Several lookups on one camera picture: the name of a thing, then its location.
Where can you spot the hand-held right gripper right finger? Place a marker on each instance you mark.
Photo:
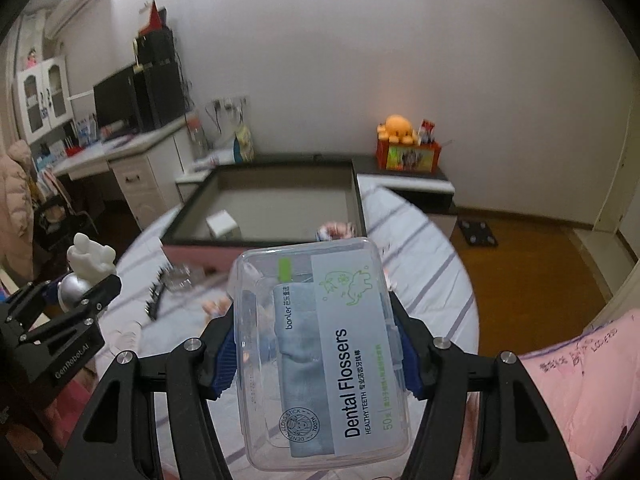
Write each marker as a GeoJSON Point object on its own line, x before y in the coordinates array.
{"type": "Point", "coordinates": [407, 365]}

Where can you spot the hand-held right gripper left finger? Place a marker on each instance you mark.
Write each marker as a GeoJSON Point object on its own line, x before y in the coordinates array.
{"type": "Point", "coordinates": [225, 355]}

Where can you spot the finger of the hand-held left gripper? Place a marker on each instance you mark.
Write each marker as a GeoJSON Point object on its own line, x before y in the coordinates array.
{"type": "Point", "coordinates": [50, 291]}
{"type": "Point", "coordinates": [85, 305]}

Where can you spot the white figurine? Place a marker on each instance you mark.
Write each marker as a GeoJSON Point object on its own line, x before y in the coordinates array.
{"type": "Point", "coordinates": [92, 255]}

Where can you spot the clear plastic dental flosser box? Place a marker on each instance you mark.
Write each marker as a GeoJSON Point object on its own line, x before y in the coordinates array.
{"type": "Point", "coordinates": [325, 360]}

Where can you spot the pink storage box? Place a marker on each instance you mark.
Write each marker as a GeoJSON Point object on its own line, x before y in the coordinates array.
{"type": "Point", "coordinates": [280, 195]}

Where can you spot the black hair comb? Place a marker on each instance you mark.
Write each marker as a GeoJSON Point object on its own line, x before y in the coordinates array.
{"type": "Point", "coordinates": [156, 295]}

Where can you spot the black chair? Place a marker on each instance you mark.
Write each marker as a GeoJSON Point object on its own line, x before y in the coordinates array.
{"type": "Point", "coordinates": [65, 220]}

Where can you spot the clear plastic item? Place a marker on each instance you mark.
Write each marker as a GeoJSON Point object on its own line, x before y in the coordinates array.
{"type": "Point", "coordinates": [182, 280]}

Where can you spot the pink down jacket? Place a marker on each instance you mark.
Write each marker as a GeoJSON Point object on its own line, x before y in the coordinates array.
{"type": "Point", "coordinates": [15, 200]}

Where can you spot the small white box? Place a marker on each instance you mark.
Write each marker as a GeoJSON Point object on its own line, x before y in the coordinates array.
{"type": "Point", "coordinates": [223, 225]}

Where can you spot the red desk tray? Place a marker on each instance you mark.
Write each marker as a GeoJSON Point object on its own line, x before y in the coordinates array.
{"type": "Point", "coordinates": [73, 151]}

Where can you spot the white desk with drawers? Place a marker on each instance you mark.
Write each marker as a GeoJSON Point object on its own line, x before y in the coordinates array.
{"type": "Point", "coordinates": [150, 175]}

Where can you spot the black bathroom scale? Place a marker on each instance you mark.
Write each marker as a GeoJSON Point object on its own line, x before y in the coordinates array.
{"type": "Point", "coordinates": [479, 232]}

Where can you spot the pink white toy figure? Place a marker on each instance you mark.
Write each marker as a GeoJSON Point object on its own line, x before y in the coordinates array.
{"type": "Point", "coordinates": [337, 231]}

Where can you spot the blue white packages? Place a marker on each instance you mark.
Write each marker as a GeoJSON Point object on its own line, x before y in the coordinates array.
{"type": "Point", "coordinates": [86, 130]}

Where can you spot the pink quilt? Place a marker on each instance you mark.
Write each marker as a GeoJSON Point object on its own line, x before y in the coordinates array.
{"type": "Point", "coordinates": [575, 385]}

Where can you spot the white side table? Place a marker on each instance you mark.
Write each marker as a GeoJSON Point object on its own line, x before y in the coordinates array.
{"type": "Point", "coordinates": [197, 177]}

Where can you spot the black low cabinet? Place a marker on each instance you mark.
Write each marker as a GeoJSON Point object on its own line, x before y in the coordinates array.
{"type": "Point", "coordinates": [400, 181]}

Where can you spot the pink printed pouch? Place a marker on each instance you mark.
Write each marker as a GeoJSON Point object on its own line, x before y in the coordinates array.
{"type": "Point", "coordinates": [207, 162]}

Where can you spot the white glass-door cabinet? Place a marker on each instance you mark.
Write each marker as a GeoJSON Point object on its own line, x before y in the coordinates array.
{"type": "Point", "coordinates": [42, 95]}

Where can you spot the plastic bottle with orange cap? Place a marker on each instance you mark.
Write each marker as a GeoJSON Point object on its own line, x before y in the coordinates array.
{"type": "Point", "coordinates": [197, 137]}

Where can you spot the black computer monitor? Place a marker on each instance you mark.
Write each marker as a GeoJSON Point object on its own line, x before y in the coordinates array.
{"type": "Point", "coordinates": [115, 97]}

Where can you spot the red printed storage box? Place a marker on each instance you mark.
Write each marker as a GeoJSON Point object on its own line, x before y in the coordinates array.
{"type": "Point", "coordinates": [407, 157]}

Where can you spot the printed snack bag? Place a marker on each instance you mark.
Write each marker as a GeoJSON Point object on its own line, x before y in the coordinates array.
{"type": "Point", "coordinates": [244, 142]}

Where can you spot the black computer tower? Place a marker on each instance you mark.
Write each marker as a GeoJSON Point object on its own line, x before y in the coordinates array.
{"type": "Point", "coordinates": [160, 95]}

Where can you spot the red white packets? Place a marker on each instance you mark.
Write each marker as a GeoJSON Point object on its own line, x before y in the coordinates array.
{"type": "Point", "coordinates": [427, 132]}

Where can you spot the small pink doll figure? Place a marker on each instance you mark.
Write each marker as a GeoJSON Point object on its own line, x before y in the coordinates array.
{"type": "Point", "coordinates": [31, 57]}

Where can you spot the orange octopus plush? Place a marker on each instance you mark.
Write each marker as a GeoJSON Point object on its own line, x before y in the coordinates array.
{"type": "Point", "coordinates": [397, 129]}

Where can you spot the black speaker box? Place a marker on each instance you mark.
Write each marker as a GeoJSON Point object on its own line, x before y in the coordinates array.
{"type": "Point", "coordinates": [155, 47]}

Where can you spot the white air conditioner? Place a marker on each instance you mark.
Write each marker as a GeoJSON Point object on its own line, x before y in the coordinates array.
{"type": "Point", "coordinates": [75, 2]}

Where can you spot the red paper item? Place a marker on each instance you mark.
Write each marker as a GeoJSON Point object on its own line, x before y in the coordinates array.
{"type": "Point", "coordinates": [155, 17]}

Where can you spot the white wall socket strip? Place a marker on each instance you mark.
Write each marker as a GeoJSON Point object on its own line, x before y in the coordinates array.
{"type": "Point", "coordinates": [230, 102]}

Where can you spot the white door frame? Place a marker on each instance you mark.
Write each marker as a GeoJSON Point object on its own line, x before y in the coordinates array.
{"type": "Point", "coordinates": [617, 185]}

